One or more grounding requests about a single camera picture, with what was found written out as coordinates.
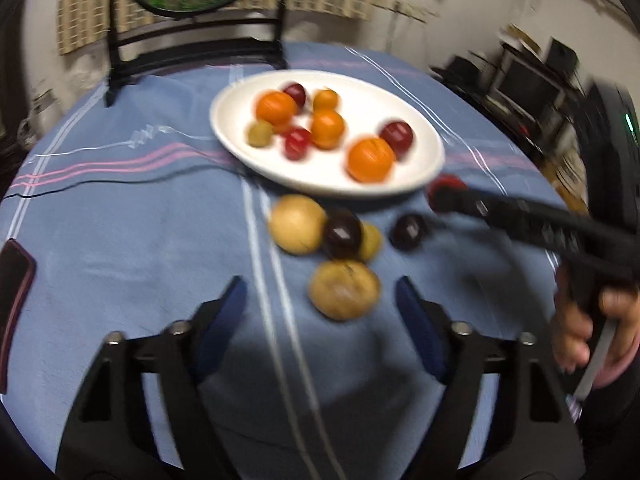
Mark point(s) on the red tomato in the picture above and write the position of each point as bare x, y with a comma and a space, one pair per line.
297, 142

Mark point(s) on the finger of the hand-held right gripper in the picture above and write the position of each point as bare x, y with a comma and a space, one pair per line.
520, 235
500, 205

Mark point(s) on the red smartphone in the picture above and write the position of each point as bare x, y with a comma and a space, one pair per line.
12, 300

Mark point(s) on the white round plate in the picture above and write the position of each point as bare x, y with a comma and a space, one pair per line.
320, 170

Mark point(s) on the yellow-brown round fruit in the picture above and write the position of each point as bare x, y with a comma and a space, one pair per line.
343, 290
297, 223

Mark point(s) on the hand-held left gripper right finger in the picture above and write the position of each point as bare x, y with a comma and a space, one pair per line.
420, 330

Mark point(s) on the black speaker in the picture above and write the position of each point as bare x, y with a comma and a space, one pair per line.
562, 57

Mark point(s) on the small green-yellow fruit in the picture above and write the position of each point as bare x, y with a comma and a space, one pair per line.
260, 133
372, 244

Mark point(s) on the blue striped tablecloth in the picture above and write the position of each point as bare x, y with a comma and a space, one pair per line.
150, 220

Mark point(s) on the person's right hand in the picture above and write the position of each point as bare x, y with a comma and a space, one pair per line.
572, 330

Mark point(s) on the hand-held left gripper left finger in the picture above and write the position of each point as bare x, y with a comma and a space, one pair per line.
222, 330

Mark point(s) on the round goldfish screen black stand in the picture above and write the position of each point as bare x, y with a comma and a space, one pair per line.
200, 45

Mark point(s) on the large orange mandarin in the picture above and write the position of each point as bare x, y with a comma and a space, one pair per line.
371, 159

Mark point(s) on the dark purple plum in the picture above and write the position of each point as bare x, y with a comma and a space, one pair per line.
342, 234
409, 231

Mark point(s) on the computer monitor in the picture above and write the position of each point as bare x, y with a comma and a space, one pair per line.
525, 85

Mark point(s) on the small orange mandarin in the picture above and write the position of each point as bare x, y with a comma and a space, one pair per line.
326, 100
327, 129
275, 107

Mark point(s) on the black computer desk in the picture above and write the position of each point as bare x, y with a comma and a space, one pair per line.
480, 92

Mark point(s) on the red small plum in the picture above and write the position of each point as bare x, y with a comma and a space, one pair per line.
444, 184

